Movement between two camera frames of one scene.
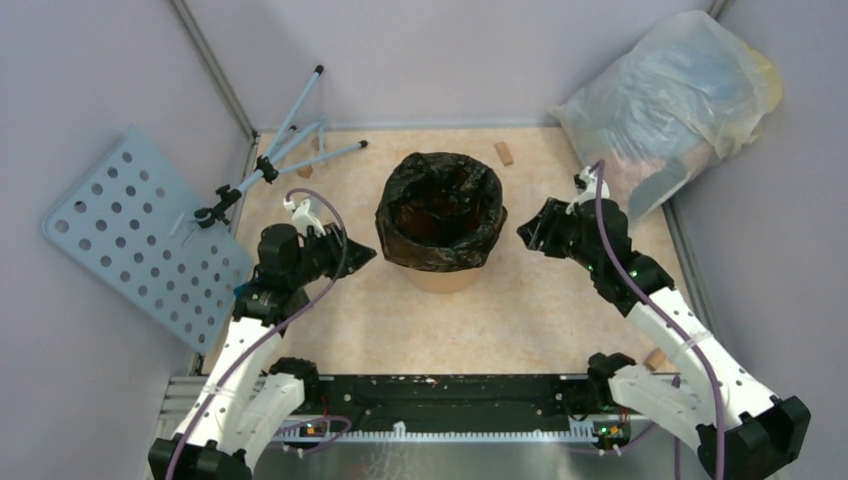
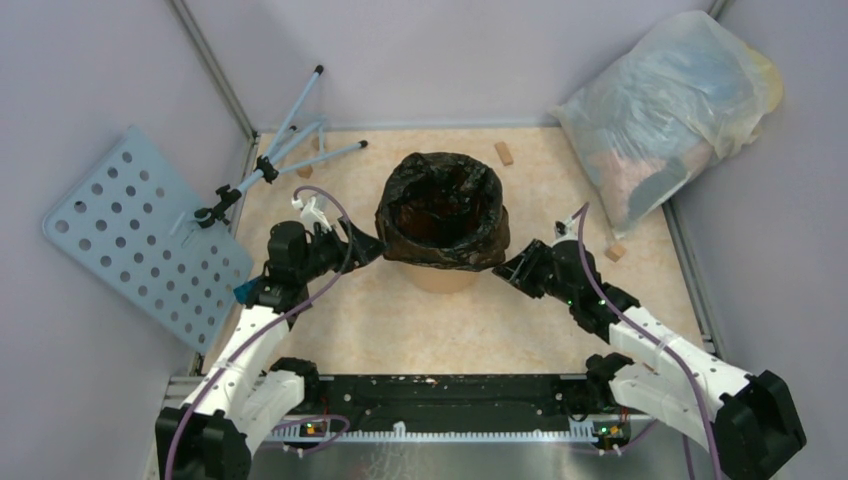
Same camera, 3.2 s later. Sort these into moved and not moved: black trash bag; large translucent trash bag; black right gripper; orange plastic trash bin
Moved: black right gripper
Not moved: orange plastic trash bin; black trash bag; large translucent trash bag
